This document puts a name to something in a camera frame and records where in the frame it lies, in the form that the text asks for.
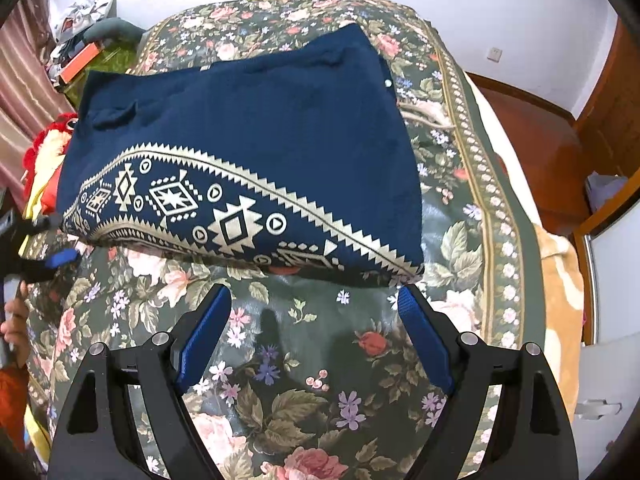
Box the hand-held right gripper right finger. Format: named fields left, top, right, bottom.
left=397, top=284, right=581, bottom=480

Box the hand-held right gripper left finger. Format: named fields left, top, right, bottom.
left=47, top=282, right=233, bottom=480

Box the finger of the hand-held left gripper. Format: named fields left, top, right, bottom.
left=21, top=246, right=82, bottom=284
left=17, top=211, right=64, bottom=242

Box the navy patterned hoodie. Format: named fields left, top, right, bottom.
left=56, top=22, right=457, bottom=289

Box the person's left forearm orange sleeve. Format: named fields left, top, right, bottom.
left=0, top=364, right=32, bottom=455

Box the person's left hand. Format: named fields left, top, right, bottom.
left=0, top=281, right=32, bottom=370

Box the red garment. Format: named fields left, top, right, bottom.
left=41, top=166, right=66, bottom=216

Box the red plush toy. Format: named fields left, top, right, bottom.
left=22, top=112, right=79, bottom=211

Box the floral bed blanket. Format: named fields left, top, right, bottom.
left=22, top=0, right=532, bottom=480

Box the tan plush blanket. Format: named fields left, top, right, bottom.
left=532, top=224, right=585, bottom=411

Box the pink curtain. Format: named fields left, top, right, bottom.
left=0, top=0, right=77, bottom=202

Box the orange box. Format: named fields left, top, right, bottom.
left=59, top=42, right=104, bottom=84

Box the green patterned cloth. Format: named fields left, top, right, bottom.
left=64, top=42, right=143, bottom=107

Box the yellow cloth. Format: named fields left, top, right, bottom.
left=22, top=200, right=53, bottom=463

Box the white cabinet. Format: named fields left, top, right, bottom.
left=570, top=337, right=640, bottom=466

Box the white wardrobe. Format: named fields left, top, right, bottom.
left=574, top=170, right=640, bottom=348

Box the white mattress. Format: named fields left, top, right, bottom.
left=462, top=70, right=548, bottom=235

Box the grey plush cushion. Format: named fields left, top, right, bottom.
left=82, top=17, right=147, bottom=44

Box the silver patterned bag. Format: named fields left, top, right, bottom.
left=51, top=0, right=119, bottom=47

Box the wooden baseboard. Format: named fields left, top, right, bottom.
left=469, top=72, right=577, bottom=122

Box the wooden door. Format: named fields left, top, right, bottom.
left=575, top=20, right=640, bottom=178

